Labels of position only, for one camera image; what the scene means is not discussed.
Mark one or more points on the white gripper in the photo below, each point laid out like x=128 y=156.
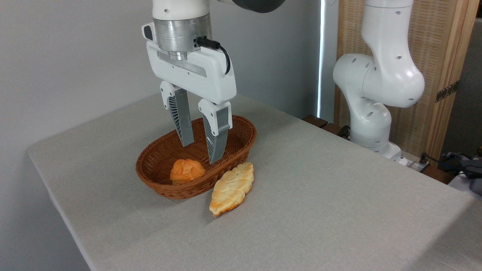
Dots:
x=196 y=81

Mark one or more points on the long leaf-shaped pale bread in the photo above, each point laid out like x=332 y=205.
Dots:
x=231 y=187

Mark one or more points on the black connector at robot base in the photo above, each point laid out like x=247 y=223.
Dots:
x=344 y=131

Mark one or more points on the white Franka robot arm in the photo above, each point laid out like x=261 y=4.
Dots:
x=388 y=75

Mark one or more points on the round orange bread bun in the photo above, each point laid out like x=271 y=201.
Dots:
x=187 y=170

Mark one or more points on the brown wicker oval basket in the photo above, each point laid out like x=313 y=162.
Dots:
x=158 y=160

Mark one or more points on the grey linen tablecloth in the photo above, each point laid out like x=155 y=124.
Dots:
x=339 y=210

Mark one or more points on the metal screen hinge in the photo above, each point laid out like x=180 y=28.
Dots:
x=447 y=91

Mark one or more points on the wooden rattan folding screen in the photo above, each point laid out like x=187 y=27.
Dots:
x=435 y=37

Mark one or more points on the blue-grey bundle of items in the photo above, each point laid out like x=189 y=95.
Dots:
x=469 y=167

